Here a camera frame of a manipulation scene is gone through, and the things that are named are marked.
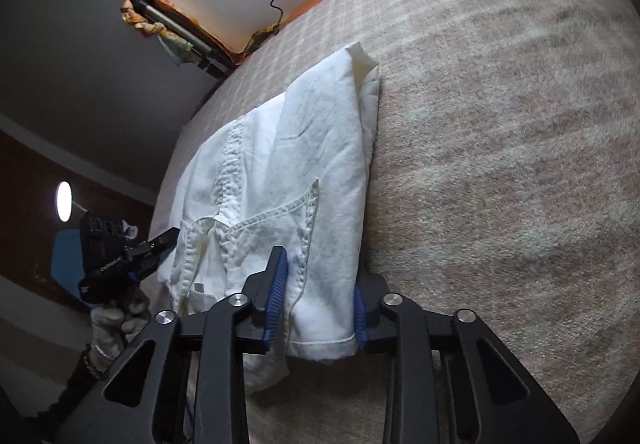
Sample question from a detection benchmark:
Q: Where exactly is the white shirt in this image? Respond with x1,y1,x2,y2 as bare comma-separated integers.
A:
158,42,380,392

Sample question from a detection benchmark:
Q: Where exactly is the left forearm dark sleeve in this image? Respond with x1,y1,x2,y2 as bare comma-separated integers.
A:
29,346,105,441

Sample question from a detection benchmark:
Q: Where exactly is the gloved left hand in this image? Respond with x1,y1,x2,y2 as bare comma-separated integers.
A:
88,288,151,372

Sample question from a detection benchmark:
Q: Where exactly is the blue chair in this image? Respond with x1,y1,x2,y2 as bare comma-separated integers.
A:
51,229,85,299

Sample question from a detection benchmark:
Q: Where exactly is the small white desk lamp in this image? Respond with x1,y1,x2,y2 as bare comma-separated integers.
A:
55,181,88,223

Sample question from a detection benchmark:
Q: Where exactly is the folded silver tripod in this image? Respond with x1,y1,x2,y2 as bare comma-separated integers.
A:
137,4,236,79

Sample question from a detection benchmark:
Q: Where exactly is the beige checked bed blanket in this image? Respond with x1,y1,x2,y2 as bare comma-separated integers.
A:
151,0,639,442

